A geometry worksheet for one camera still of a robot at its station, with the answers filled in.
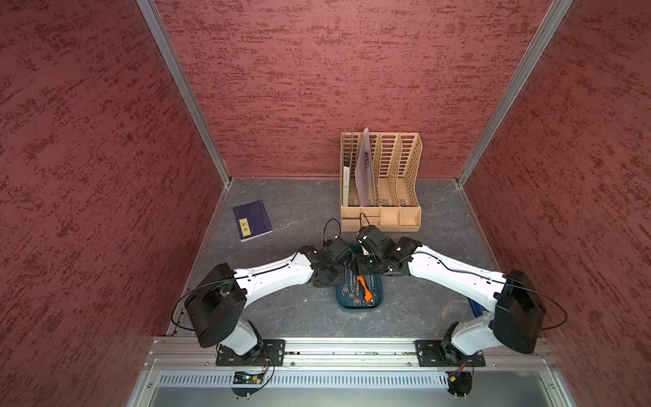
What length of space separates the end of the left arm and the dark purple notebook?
426mm

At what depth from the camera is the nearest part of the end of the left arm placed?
599 millimetres

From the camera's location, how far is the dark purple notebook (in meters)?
1.02
